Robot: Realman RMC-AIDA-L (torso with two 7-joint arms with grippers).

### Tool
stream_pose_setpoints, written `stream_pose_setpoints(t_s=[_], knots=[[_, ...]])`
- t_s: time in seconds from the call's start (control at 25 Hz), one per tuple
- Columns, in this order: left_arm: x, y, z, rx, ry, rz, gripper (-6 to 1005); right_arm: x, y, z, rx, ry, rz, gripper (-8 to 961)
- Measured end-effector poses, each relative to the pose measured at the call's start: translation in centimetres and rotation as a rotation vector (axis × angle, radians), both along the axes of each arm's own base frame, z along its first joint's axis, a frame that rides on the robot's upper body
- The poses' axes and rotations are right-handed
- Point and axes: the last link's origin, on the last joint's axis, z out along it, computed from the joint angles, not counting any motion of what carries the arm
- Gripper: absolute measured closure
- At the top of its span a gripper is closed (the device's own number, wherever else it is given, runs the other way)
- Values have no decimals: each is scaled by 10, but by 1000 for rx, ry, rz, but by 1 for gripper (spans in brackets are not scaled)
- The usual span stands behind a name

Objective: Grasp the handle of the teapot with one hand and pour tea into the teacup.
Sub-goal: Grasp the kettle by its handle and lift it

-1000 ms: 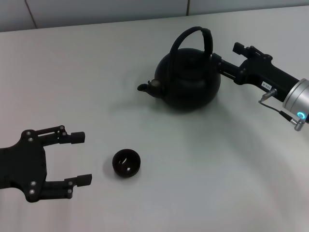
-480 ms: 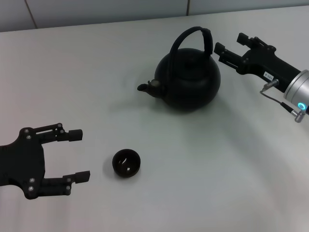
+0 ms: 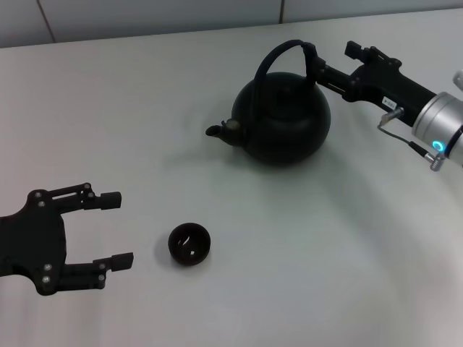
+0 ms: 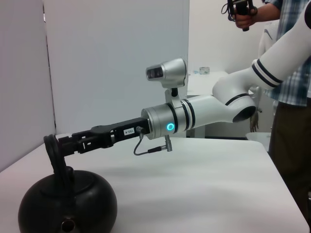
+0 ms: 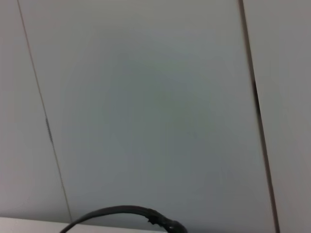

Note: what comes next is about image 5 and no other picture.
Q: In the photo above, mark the black round teapot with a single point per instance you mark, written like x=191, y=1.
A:
x=126, y=210

